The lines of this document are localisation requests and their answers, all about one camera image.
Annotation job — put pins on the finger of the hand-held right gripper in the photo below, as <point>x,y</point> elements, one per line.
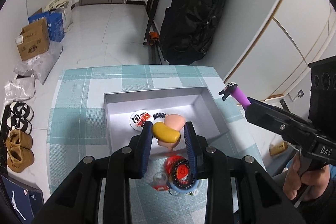
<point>275,116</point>

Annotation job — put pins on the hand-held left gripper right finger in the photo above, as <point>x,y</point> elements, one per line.
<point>190,146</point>

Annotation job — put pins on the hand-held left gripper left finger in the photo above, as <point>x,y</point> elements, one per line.
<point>146,146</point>

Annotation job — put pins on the yellow bean hair clip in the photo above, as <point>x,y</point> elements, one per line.
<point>165,132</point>

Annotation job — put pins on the red round badge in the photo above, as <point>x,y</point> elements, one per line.
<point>181,170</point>

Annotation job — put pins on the white round badge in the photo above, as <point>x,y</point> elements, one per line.
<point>136,119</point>

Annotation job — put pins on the grey box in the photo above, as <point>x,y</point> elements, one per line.
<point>123,108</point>

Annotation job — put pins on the person's right hand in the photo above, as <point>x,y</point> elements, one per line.
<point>292,179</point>

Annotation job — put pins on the yellow packet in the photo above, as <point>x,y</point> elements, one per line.
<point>278,149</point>

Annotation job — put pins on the white wardrobe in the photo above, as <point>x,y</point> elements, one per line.
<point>283,29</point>

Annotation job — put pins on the teal checked tablecloth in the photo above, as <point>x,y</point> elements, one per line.
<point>78,98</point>

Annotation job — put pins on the orange and black tool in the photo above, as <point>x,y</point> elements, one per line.
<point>153,37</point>

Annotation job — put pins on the tan suede boot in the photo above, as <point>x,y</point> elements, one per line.
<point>19,159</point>
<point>19,138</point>

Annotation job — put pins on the black backpack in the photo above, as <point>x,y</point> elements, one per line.
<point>194,16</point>

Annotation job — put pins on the black and white slipper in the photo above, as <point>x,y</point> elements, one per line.
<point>18,124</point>
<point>19,109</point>

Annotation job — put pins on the dark blue shoe box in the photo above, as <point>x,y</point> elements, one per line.
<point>18,197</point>

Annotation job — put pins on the white plastic package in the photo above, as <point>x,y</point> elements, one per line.
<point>19,88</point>

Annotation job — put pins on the small grey plastic parcel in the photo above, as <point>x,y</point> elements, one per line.
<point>23,67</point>

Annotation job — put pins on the blue cardboard box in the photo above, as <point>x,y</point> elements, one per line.
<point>56,27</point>

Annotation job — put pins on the brown cardboard box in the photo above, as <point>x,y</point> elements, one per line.
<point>32,40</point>

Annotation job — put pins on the cream canvas tote bag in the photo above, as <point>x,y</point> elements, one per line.
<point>61,5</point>

